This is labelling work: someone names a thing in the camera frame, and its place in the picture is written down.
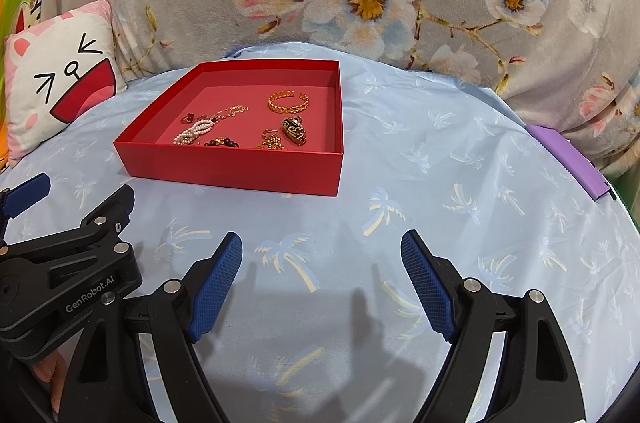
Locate white cat face pillow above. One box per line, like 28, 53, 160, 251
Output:
4, 0, 129, 164

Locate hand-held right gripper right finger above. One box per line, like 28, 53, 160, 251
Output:
401, 229, 587, 423

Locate purple pad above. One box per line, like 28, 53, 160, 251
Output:
525, 123, 618, 202

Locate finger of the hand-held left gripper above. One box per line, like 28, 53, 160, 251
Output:
0, 173, 52, 236
50, 184, 137, 256

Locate white pearl bracelet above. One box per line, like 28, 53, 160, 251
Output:
173, 119, 215, 146

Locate person's left hand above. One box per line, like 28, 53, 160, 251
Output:
30, 349, 67, 420

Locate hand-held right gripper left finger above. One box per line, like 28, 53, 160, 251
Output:
50, 232, 244, 423

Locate thin gold chain necklace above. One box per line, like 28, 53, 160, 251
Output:
210, 104, 249, 122

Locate red jewelry box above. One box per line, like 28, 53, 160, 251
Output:
113, 59, 345, 197

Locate light blue palm-print sheet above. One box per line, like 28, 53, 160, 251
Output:
0, 40, 640, 423

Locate dark gold carved ornament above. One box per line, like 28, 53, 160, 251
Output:
280, 116, 308, 147

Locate gold chain-link bracelet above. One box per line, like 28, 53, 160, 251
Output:
267, 90, 309, 115

